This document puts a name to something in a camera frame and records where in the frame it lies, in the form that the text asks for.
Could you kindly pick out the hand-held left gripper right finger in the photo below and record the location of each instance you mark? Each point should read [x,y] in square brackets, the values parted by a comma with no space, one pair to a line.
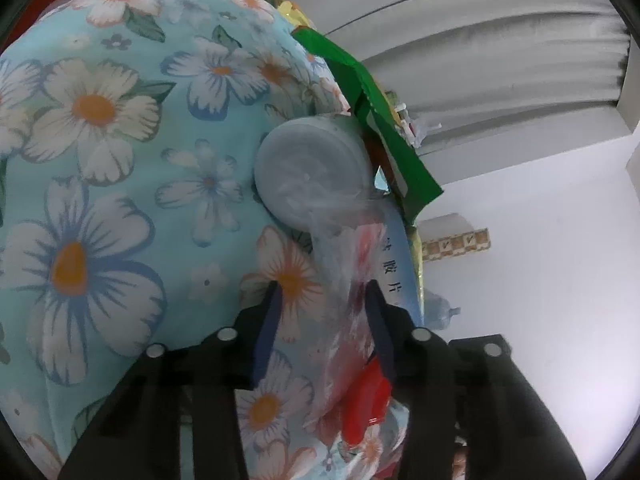
[380,332]

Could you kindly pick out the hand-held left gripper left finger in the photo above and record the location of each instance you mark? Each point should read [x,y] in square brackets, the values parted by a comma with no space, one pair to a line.
[265,330]

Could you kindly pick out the clear plastic bag with red item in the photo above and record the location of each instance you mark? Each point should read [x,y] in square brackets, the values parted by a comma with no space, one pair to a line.
[300,170]

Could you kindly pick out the green packet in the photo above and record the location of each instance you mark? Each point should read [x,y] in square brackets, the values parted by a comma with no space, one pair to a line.
[395,160]

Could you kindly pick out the blue water jug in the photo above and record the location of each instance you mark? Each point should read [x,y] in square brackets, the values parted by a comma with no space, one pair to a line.
[440,312]

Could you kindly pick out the white blue carton box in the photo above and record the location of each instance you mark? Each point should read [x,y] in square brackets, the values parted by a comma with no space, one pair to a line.
[400,250]

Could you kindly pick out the crumpled clear wrapper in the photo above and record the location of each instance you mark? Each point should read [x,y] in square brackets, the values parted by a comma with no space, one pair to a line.
[412,122]

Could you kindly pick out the blue floral blanket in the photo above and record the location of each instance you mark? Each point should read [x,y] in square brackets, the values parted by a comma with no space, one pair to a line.
[100,160]

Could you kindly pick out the grey curtain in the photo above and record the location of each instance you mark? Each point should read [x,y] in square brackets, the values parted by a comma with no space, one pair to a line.
[475,60]

